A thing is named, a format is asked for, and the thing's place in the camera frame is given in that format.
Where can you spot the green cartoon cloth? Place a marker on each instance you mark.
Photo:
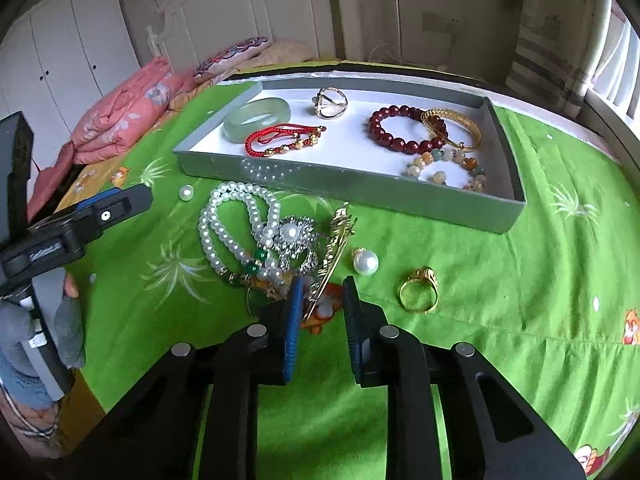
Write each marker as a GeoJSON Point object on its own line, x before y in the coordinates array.
{"type": "Point", "coordinates": [553, 303]}

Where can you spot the white wardrobe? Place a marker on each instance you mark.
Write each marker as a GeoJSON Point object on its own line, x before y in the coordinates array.
{"type": "Point", "coordinates": [57, 60]}

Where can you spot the cream quilted pillow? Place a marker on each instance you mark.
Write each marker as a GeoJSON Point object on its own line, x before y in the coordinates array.
{"type": "Point", "coordinates": [279, 53]}

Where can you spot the gold interlocked ring bangle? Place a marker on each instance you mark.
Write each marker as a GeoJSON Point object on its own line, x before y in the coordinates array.
{"type": "Point", "coordinates": [330, 103]}

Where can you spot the grey gloved left hand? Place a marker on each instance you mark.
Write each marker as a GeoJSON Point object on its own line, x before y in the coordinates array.
{"type": "Point", "coordinates": [57, 294]}

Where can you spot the silver pearl brooch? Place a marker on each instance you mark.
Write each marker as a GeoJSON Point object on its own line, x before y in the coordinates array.
{"type": "Point", "coordinates": [296, 245]}

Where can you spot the grey jewelry tray box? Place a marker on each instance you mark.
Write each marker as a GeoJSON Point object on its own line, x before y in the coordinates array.
{"type": "Point", "coordinates": [348, 165]}

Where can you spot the small loose pearl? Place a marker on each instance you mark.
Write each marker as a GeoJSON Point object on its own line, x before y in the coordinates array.
{"type": "Point", "coordinates": [186, 193]}

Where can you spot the large loose pearl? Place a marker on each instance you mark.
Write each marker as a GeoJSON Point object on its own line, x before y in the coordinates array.
{"type": "Point", "coordinates": [364, 261]}

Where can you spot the beige striped curtain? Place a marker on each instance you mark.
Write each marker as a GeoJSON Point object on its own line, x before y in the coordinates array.
{"type": "Point", "coordinates": [567, 48]}

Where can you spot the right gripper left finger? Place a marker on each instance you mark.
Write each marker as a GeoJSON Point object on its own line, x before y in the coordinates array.
{"type": "Point", "coordinates": [282, 319]}

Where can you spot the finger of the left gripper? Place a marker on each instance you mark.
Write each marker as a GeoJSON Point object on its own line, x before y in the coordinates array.
{"type": "Point", "coordinates": [100, 196]}
{"type": "Point", "coordinates": [79, 228]}

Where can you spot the yellow floral bedsheet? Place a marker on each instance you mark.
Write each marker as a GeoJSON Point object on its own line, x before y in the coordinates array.
{"type": "Point", "coordinates": [91, 180]}

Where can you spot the pink folded quilt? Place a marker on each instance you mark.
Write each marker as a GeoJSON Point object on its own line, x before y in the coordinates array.
{"type": "Point", "coordinates": [114, 124]}

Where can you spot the white bed headboard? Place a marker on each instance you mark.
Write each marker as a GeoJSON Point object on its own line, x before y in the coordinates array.
{"type": "Point", "coordinates": [188, 31]}

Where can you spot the patterned round cushion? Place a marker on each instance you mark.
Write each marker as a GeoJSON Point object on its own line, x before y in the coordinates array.
{"type": "Point", "coordinates": [223, 61]}

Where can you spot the green jade bangle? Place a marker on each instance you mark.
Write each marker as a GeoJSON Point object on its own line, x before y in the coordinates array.
{"type": "Point", "coordinates": [253, 116]}

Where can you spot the wall socket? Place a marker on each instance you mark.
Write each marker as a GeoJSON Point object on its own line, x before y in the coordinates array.
{"type": "Point", "coordinates": [442, 24]}

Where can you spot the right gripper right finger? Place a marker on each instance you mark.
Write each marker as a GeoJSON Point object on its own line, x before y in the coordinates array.
{"type": "Point", "coordinates": [363, 322]}

